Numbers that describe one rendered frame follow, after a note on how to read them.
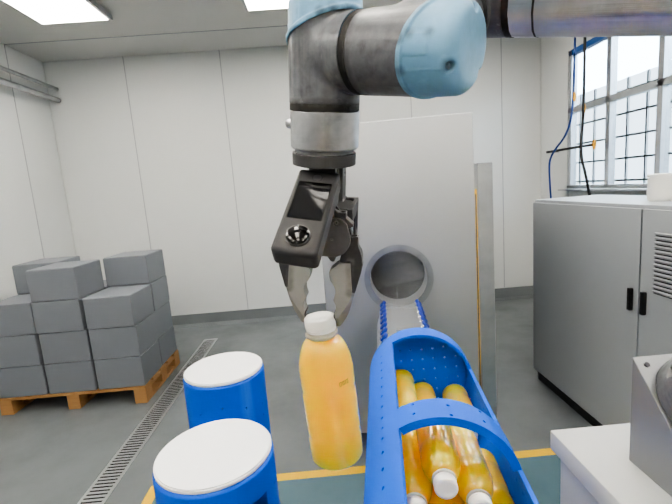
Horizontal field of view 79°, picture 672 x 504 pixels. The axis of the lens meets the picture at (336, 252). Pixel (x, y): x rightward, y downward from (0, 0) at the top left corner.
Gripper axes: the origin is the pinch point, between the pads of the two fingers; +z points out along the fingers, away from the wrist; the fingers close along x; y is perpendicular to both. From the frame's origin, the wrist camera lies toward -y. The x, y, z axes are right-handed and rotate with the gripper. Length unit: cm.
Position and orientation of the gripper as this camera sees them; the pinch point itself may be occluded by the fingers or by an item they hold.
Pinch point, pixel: (320, 317)
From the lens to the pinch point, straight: 52.0
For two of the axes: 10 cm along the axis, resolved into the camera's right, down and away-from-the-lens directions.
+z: -0.1, 9.3, 3.7
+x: -9.9, -0.8, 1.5
